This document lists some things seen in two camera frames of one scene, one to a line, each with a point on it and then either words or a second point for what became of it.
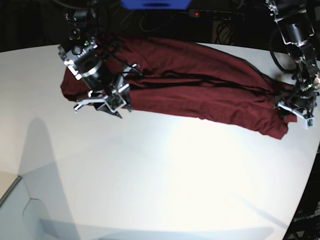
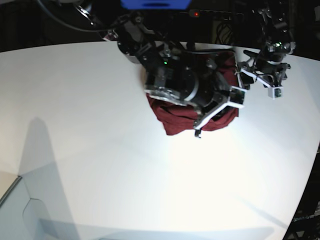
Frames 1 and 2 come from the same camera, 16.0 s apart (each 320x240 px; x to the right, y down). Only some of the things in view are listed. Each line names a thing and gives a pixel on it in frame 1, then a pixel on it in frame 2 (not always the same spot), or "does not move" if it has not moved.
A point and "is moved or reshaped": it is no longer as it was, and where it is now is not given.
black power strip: (214, 14) does not move
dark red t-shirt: (159, 78) is moved or reshaped
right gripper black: (305, 99) -> (270, 63)
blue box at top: (155, 4) does not move
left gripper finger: (121, 87) -> (238, 74)
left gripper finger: (81, 102) -> (198, 126)
